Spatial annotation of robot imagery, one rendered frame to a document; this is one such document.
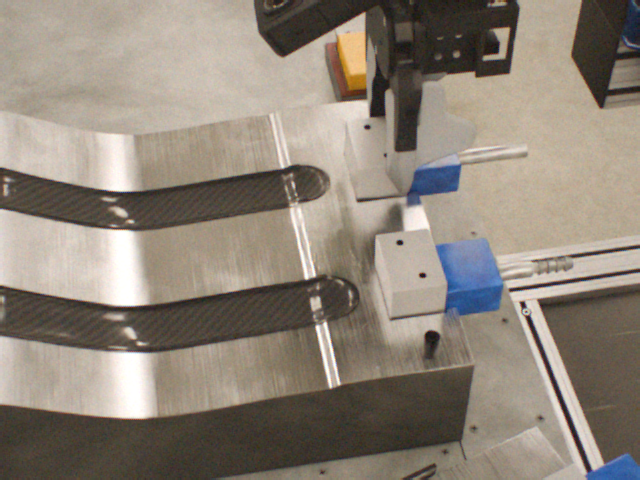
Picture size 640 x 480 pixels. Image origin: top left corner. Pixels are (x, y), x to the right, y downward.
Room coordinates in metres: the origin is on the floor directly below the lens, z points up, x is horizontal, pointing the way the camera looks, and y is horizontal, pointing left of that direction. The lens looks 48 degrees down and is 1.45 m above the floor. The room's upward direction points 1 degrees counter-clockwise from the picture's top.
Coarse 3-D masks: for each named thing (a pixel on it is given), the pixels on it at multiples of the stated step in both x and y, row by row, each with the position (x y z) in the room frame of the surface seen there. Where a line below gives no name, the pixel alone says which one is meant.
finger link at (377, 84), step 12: (372, 48) 0.60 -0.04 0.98; (372, 60) 0.59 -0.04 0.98; (372, 72) 0.59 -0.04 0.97; (444, 72) 0.61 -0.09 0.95; (372, 84) 0.59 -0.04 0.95; (384, 84) 0.60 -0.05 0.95; (372, 96) 0.59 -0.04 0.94; (384, 96) 0.59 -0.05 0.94; (372, 108) 0.60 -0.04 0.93; (384, 108) 0.60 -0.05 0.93
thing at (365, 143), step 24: (360, 120) 0.59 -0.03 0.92; (384, 120) 0.59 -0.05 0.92; (360, 144) 0.57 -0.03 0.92; (384, 144) 0.57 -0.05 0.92; (504, 144) 0.59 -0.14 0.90; (360, 168) 0.54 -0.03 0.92; (384, 168) 0.54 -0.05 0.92; (432, 168) 0.56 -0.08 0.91; (456, 168) 0.56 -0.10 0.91; (360, 192) 0.54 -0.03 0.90; (384, 192) 0.55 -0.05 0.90; (432, 192) 0.56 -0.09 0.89
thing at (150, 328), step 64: (0, 192) 0.53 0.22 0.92; (64, 192) 0.55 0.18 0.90; (128, 192) 0.56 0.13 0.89; (192, 192) 0.56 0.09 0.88; (256, 192) 0.56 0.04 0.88; (320, 192) 0.55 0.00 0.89; (0, 320) 0.42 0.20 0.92; (64, 320) 0.43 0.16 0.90; (128, 320) 0.44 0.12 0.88; (192, 320) 0.45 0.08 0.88; (256, 320) 0.44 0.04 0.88; (320, 320) 0.44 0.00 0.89
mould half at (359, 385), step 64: (0, 128) 0.59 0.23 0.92; (64, 128) 0.61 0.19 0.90; (192, 128) 0.63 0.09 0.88; (256, 128) 0.63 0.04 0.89; (320, 128) 0.62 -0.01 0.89; (0, 256) 0.47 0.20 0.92; (64, 256) 0.48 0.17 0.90; (128, 256) 0.50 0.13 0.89; (192, 256) 0.50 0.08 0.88; (256, 256) 0.50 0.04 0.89; (320, 256) 0.49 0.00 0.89; (384, 320) 0.44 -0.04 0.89; (448, 320) 0.43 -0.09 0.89; (0, 384) 0.37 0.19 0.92; (64, 384) 0.38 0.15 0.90; (128, 384) 0.39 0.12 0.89; (192, 384) 0.39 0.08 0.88; (256, 384) 0.39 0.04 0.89; (320, 384) 0.39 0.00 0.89; (384, 384) 0.39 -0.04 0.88; (448, 384) 0.40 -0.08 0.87; (0, 448) 0.35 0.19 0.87; (64, 448) 0.36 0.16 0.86; (128, 448) 0.36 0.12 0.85; (192, 448) 0.37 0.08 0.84; (256, 448) 0.38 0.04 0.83; (320, 448) 0.38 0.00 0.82; (384, 448) 0.39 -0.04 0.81
